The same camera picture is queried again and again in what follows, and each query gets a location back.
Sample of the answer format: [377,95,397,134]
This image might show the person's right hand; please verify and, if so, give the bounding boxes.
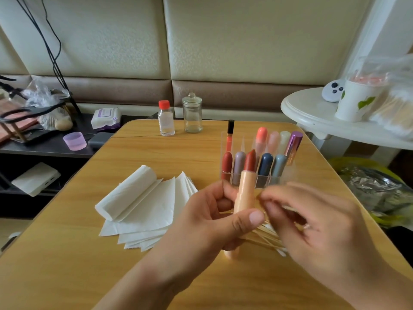
[259,183,413,310]

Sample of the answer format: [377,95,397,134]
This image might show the person's left hand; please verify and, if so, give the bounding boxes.
[151,180,265,291]

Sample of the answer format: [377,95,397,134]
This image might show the stack of white tissues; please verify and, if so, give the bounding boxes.
[95,165,199,252]

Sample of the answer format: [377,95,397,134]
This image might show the thin wooden cotton swab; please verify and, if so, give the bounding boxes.
[248,223,288,257]

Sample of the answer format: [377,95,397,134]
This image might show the red lipstick beige tube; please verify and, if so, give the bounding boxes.
[232,149,259,217]

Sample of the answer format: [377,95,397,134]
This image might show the red lipstick mauve tube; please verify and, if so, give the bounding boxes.
[232,151,247,186]

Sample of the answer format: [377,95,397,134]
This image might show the white tissue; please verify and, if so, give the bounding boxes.
[95,165,157,221]

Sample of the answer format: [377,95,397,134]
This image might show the red lipstick grey-blue tube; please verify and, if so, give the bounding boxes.
[270,154,289,186]

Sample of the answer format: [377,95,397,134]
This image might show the red lipstick navy tube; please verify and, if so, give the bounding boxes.
[257,153,274,188]

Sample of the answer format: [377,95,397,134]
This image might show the clear acrylic lipstick organizer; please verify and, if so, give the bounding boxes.
[226,120,304,188]

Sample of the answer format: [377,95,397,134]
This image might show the person's left forearm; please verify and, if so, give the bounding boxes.
[93,268,185,310]

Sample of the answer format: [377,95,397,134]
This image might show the yellow-green bin with bag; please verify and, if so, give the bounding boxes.
[332,158,413,230]

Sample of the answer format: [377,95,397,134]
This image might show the clear bottle red cap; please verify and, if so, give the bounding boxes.
[158,100,176,137]

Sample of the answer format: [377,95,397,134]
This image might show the glass jar with lid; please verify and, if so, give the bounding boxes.
[182,93,203,133]

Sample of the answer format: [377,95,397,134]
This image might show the white round side table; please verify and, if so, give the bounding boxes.
[280,87,413,151]

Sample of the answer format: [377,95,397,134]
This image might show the white mug green leaf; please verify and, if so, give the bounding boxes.
[335,74,388,123]

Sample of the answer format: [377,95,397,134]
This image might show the wet wipes pack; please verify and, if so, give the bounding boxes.
[91,108,121,130]

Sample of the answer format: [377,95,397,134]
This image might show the white panda figure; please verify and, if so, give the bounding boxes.
[322,79,345,103]

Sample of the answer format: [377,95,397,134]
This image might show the small purple plastic cup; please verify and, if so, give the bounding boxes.
[63,131,87,151]

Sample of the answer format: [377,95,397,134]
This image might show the black low shelf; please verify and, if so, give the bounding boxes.
[0,113,152,218]

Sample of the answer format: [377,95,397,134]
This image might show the white power bank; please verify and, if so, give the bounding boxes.
[11,162,62,198]

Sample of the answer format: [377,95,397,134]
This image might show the beige padded backrest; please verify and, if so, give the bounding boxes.
[0,0,372,117]

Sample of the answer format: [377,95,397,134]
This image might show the crumpled clear plastic bag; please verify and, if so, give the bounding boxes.
[19,76,73,132]

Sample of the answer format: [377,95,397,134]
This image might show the pink tray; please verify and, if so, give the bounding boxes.
[0,100,36,145]

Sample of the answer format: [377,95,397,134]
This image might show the black cables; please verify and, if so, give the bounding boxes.
[13,0,72,110]

